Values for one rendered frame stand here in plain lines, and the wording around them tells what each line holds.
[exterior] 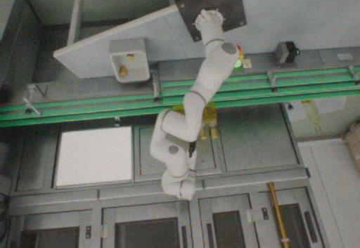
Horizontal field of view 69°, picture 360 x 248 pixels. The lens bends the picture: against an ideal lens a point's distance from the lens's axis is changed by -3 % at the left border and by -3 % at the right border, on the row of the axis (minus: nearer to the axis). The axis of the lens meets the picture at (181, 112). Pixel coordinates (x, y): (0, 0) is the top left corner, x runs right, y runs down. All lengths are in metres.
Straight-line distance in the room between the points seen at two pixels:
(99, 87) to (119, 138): 0.31
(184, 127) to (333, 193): 4.36
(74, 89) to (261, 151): 1.11
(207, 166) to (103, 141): 0.61
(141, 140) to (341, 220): 4.04
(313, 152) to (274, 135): 3.59
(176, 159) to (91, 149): 0.72
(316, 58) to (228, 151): 0.71
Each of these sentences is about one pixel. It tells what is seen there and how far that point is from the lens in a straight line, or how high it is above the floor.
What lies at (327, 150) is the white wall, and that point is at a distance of 5.35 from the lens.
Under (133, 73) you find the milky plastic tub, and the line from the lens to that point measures 1.48.
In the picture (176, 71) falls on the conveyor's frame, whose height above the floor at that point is 0.83.
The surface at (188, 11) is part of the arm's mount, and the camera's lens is 1.23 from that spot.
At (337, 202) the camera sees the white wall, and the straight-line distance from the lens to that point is 5.11.
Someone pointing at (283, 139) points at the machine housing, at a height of 1.15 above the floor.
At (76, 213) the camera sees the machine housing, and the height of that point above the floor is 1.45.
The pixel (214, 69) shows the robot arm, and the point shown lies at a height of 1.15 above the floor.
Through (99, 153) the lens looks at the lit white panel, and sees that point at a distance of 1.57.
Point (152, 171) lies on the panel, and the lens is 1.48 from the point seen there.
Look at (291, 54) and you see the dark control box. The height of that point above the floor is 0.83.
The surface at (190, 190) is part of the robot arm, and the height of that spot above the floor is 1.45.
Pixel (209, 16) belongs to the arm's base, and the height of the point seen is 0.81.
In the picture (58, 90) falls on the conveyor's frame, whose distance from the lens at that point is 1.63.
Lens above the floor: 1.72
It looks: 29 degrees down
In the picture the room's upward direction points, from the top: 174 degrees clockwise
